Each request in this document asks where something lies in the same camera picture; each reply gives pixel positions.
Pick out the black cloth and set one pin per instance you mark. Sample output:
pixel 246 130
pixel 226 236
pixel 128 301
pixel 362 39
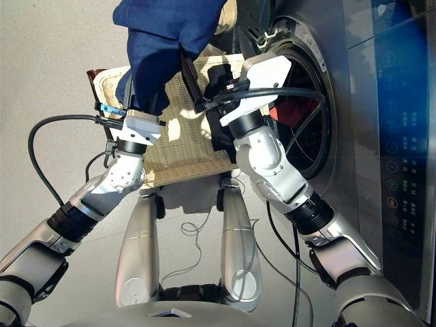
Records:
pixel 218 133

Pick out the silver robot leg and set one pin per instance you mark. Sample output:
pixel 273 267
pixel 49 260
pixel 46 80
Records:
pixel 238 245
pixel 139 245

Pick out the white text sticker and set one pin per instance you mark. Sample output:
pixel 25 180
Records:
pixel 308 41

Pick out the grey washing machine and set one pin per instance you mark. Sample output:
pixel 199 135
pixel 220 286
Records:
pixel 357 136

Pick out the silver robot torso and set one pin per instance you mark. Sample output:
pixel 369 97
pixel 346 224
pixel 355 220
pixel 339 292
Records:
pixel 170 316

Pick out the red cloth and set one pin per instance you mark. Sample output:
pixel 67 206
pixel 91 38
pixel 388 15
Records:
pixel 293 114

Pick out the blue cloth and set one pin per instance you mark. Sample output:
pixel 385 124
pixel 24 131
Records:
pixel 160 41

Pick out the pale woven basket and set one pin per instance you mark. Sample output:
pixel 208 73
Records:
pixel 184 143

